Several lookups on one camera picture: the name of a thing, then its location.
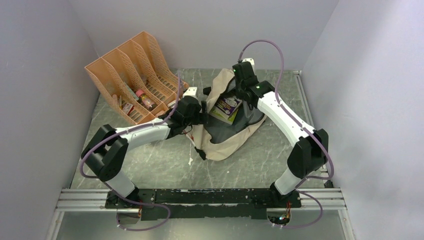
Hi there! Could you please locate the beige canvas backpack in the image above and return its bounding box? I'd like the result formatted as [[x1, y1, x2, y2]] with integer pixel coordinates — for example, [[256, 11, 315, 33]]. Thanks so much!
[[191, 68, 267, 161]]

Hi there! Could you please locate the red small box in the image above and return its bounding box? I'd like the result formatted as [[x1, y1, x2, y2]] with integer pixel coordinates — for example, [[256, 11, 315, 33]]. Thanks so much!
[[122, 102, 134, 116]]

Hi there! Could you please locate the green illustrated book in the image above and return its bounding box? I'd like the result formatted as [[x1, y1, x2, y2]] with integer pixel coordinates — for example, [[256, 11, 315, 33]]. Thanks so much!
[[209, 108, 239, 125]]

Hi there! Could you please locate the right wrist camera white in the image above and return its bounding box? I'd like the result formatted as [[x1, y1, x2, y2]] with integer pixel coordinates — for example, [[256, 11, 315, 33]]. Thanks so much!
[[241, 58, 256, 72]]

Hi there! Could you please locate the pink-capped glitter bottle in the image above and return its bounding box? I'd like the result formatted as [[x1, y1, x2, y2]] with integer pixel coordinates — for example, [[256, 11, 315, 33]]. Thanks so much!
[[135, 89, 157, 111]]

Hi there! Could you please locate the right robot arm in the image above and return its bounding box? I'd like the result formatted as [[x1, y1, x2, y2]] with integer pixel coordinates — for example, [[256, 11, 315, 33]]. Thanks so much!
[[232, 61, 329, 207]]

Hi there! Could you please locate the green white card pack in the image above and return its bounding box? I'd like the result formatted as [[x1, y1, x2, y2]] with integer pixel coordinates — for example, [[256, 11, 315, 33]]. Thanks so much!
[[124, 82, 139, 102]]

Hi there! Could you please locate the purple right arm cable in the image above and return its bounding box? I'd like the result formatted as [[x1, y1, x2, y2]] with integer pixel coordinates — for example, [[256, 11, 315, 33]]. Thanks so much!
[[238, 39, 335, 230]]

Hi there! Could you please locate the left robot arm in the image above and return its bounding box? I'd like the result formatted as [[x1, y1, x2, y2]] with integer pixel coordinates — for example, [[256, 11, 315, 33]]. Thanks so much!
[[81, 96, 208, 208]]

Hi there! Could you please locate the orange plastic file organizer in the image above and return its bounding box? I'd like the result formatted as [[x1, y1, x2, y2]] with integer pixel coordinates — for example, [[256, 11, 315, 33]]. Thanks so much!
[[85, 31, 189, 125]]

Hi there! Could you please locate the purple book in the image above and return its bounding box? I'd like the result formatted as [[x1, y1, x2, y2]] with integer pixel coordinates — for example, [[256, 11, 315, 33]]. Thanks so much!
[[209, 96, 242, 120]]

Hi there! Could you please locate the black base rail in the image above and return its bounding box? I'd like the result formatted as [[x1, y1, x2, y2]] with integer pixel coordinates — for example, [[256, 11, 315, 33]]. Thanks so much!
[[104, 188, 302, 221]]

